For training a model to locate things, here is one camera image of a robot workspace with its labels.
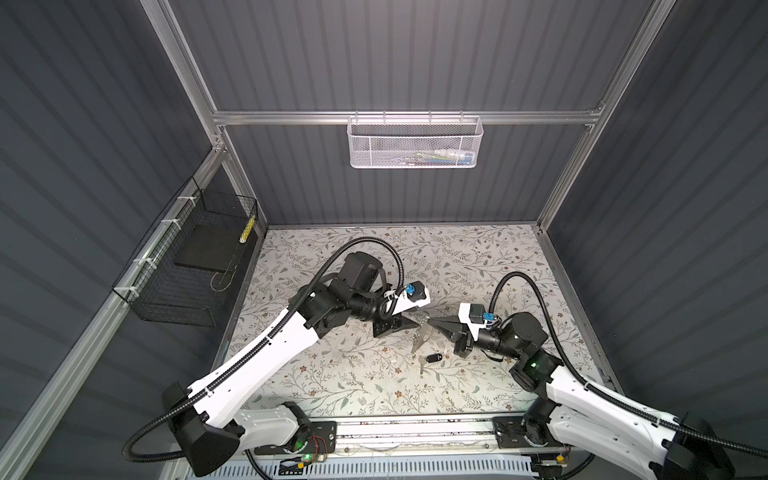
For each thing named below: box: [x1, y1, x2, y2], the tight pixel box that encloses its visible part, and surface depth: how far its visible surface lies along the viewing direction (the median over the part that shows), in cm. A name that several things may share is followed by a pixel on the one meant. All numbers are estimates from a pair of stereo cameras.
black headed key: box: [418, 353, 443, 374], surface depth 88 cm
